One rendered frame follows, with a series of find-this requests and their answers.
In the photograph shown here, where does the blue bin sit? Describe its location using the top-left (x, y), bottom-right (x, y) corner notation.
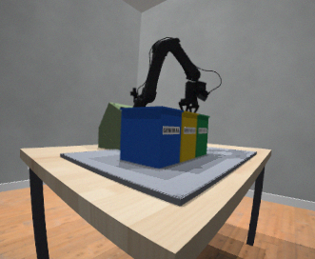
top-left (120, 106), bottom-right (184, 169)

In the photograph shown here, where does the yellow open bin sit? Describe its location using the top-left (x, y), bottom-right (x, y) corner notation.
top-left (180, 110), bottom-right (199, 162)

